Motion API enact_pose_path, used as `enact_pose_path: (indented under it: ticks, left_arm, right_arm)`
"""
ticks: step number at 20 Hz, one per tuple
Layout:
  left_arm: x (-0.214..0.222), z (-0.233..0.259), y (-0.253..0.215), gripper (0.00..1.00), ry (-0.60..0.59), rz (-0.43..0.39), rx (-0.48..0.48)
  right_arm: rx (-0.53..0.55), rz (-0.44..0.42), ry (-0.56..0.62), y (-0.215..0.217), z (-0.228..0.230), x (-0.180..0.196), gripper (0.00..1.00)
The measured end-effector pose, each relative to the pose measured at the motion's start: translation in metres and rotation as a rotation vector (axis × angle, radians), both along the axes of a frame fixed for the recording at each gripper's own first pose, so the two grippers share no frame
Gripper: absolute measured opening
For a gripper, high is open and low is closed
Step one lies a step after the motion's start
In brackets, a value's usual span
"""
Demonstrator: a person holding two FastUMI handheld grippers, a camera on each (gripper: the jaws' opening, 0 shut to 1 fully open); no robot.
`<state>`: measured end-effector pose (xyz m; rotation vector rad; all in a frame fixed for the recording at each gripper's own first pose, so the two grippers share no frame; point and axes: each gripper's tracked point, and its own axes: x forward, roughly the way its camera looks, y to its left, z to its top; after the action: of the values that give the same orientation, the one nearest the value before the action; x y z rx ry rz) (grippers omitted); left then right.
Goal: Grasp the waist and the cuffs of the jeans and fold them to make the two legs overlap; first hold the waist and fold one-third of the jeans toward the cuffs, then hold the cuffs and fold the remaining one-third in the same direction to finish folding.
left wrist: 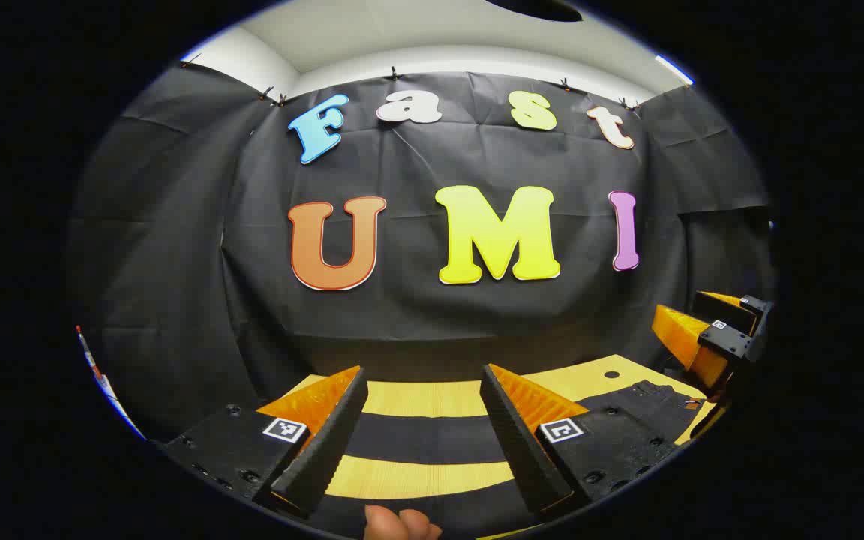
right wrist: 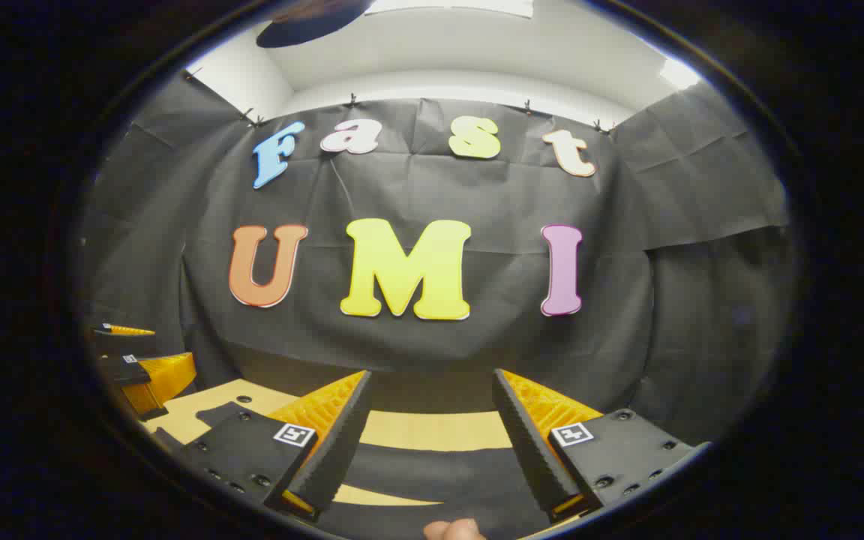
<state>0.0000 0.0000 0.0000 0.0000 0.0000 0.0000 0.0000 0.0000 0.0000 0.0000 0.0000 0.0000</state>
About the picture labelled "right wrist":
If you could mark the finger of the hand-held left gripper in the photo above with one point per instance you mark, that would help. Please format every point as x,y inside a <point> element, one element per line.
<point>166,375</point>
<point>128,330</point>

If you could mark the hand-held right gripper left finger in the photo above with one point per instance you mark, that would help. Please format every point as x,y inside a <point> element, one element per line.
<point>338,442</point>

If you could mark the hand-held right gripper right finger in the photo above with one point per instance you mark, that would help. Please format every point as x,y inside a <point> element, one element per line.
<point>526,442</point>

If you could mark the dark grey jeans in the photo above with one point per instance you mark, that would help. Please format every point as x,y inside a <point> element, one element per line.
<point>432,484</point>

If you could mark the black backdrop cloth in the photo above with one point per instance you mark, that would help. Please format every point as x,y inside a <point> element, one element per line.
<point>417,187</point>

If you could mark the dark round ceiling object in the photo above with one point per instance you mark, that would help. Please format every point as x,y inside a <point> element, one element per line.
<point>312,21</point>

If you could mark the bright ceiling light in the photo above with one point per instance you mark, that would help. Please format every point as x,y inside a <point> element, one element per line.
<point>679,73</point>
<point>451,6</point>

